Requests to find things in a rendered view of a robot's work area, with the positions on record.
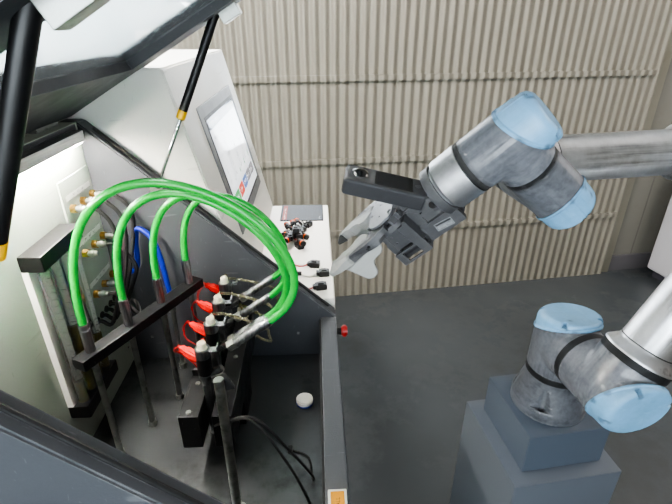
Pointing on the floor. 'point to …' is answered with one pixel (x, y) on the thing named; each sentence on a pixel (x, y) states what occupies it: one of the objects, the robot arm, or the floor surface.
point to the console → (122, 107)
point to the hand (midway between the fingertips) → (336, 252)
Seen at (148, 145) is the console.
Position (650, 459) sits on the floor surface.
